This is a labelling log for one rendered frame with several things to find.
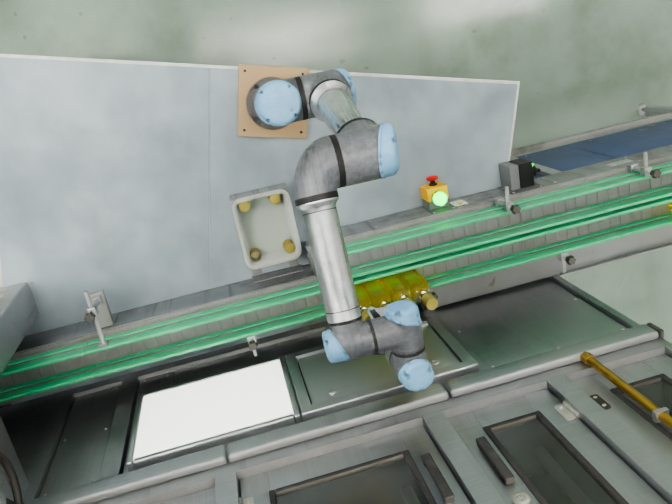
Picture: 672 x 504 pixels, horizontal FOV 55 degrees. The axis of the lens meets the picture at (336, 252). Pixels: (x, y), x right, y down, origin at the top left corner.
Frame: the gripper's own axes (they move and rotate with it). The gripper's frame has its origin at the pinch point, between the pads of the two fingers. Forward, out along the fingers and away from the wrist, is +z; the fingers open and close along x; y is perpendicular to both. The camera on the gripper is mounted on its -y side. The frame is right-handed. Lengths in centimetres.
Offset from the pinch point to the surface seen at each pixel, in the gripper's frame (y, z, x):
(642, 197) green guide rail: 97, 21, 8
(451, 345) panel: 20.2, -4.2, -11.4
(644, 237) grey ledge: 101, 27, -8
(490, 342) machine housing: 32.6, -1.1, -15.3
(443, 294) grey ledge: 29.8, 27.2, -10.4
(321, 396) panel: -17.8, -10.3, -12.8
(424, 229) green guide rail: 24.9, 21.6, 14.3
